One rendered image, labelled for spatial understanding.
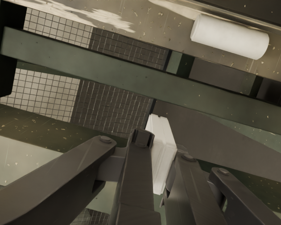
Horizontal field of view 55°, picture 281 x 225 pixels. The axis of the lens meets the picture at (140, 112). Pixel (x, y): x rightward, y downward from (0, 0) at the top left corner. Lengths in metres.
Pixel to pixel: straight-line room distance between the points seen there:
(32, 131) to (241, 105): 0.28
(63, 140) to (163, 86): 0.15
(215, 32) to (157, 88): 0.12
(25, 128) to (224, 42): 0.25
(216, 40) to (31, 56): 0.25
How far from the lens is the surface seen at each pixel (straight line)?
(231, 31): 0.31
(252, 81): 1.87
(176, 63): 1.44
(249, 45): 0.32
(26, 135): 0.34
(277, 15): 0.31
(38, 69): 1.08
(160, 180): 0.16
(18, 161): 0.33
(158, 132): 0.17
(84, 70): 0.39
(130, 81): 0.38
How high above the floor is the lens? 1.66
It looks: 32 degrees down
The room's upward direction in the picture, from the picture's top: 81 degrees counter-clockwise
